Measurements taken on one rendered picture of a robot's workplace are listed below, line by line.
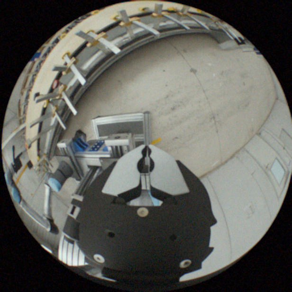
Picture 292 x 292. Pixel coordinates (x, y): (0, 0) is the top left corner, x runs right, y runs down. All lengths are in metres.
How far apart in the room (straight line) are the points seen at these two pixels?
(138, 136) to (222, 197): 1.94
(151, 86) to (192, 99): 0.64
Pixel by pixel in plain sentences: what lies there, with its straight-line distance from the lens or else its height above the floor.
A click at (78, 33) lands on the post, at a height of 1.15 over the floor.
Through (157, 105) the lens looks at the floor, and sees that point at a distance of 1.44.
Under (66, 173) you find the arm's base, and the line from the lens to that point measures 0.79.
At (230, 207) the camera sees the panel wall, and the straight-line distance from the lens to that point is 2.10.
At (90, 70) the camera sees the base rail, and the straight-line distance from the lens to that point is 0.94.
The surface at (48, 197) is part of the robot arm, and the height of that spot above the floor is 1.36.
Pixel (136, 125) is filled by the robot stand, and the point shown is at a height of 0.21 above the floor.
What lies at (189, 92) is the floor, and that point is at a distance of 1.55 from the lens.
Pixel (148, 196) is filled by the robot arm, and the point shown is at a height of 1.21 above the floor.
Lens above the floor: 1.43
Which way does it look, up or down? 62 degrees down
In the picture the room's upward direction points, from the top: 178 degrees counter-clockwise
